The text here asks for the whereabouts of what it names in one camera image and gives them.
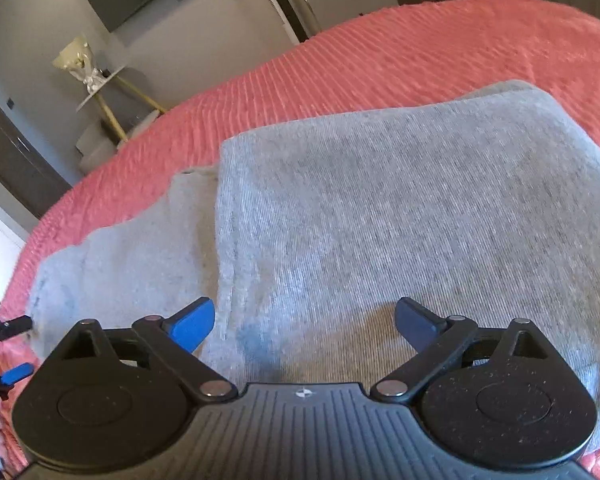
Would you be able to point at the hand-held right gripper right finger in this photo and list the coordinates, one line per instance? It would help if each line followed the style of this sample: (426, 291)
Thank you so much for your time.
(414, 325)

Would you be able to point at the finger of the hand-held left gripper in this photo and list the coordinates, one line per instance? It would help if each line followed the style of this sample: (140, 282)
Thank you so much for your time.
(10, 326)
(16, 373)

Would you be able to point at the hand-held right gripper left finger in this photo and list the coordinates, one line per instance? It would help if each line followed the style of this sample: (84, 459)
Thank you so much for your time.
(192, 325)

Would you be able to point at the grey sweatpants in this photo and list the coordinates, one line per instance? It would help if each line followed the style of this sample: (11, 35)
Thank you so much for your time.
(380, 220)

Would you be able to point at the white round storage boxes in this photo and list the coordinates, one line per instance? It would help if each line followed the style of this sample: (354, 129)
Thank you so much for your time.
(97, 147)

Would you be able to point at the gold-legged tiered side table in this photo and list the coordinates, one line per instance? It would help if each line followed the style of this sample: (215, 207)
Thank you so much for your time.
(115, 95)

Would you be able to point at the wrapped flower bouquet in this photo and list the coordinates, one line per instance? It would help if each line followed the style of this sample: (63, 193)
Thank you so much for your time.
(80, 62)

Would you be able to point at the pink ribbed blanket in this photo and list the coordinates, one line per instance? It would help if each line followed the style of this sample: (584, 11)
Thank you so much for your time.
(380, 50)

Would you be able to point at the grey cabinet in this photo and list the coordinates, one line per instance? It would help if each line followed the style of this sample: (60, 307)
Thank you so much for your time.
(347, 5)

